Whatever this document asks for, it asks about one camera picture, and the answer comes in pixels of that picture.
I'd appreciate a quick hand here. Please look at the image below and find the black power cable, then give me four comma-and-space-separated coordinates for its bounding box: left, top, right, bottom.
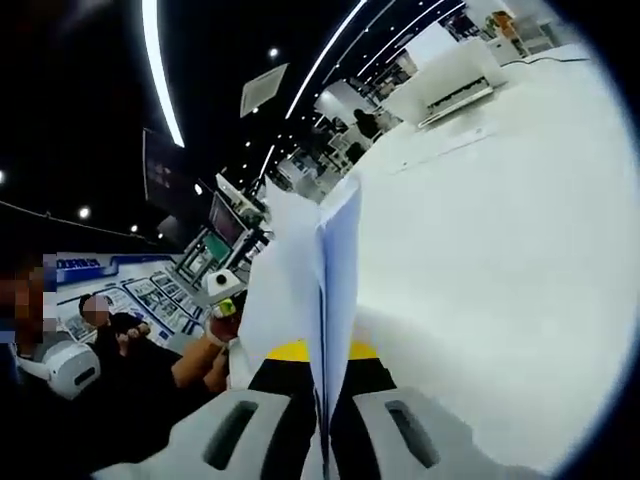
502, 52, 594, 67

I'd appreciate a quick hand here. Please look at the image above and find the person's left hand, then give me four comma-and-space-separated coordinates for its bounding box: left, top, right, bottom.
215, 312, 247, 342

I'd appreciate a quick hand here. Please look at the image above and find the person's black shirt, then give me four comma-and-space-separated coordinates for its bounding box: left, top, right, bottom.
0, 349, 226, 480

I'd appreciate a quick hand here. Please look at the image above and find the green panel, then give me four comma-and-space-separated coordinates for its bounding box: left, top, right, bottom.
199, 232, 235, 261

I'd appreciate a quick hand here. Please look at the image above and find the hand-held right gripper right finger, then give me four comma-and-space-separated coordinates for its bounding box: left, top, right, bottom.
332, 342, 501, 480

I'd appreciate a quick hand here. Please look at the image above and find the desktop computer monitor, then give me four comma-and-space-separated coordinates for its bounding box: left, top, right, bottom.
207, 191, 250, 247

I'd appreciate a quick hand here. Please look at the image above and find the dark hanging display screen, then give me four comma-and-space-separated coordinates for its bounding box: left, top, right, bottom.
142, 127, 202, 207

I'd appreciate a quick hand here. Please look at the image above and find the blue white wall poster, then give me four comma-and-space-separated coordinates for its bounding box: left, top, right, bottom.
53, 252, 214, 347

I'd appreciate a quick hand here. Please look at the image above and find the white printer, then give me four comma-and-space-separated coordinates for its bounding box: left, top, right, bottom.
382, 34, 510, 129

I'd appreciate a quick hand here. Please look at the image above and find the thin ceiling light strip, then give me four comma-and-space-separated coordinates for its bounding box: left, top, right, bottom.
287, 0, 369, 119

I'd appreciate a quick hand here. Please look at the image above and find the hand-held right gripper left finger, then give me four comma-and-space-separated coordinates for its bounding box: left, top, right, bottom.
92, 338, 321, 480

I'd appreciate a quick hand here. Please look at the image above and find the white chest-worn device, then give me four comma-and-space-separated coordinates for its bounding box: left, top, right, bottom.
17, 338, 102, 401

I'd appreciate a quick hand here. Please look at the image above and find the ceiling air vent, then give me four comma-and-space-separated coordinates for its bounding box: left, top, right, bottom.
240, 63, 290, 115

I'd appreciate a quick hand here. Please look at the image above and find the wide ceiling light strip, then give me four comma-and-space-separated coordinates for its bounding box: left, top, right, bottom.
141, 0, 186, 149

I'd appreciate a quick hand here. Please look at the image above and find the white paper sheet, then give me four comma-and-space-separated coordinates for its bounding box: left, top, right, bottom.
239, 172, 364, 480

